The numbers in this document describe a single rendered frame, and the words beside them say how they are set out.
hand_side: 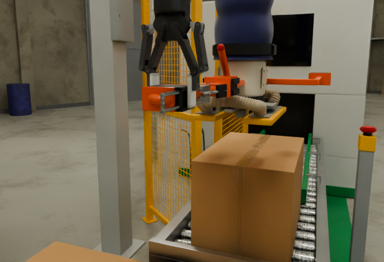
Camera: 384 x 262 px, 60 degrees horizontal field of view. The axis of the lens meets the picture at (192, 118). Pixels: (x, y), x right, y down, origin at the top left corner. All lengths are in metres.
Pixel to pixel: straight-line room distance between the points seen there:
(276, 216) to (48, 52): 9.56
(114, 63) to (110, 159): 0.63
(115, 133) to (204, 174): 1.01
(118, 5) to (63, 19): 8.56
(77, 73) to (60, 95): 0.85
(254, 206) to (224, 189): 0.13
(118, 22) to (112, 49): 0.17
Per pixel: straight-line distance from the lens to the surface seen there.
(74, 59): 10.74
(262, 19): 1.20
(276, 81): 1.28
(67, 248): 1.64
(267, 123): 1.09
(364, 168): 1.77
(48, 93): 10.44
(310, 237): 1.72
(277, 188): 1.29
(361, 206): 1.83
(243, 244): 1.41
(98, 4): 2.25
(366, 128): 1.73
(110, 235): 2.51
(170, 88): 0.66
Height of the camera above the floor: 1.34
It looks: 10 degrees down
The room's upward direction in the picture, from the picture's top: straight up
